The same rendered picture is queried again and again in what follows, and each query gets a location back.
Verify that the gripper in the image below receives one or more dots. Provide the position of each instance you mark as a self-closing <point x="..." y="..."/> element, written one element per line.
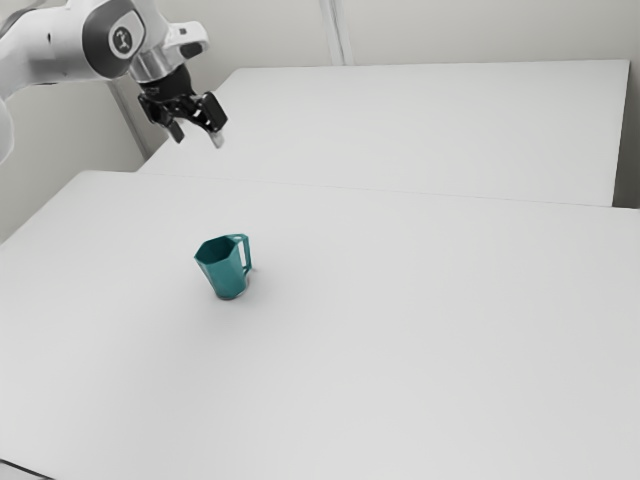
<point x="170" y="87"/>

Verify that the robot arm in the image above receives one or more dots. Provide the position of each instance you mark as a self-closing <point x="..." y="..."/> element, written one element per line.
<point x="55" y="45"/>

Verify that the teal faceted mug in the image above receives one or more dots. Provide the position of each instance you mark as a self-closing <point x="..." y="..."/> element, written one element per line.
<point x="223" y="270"/>

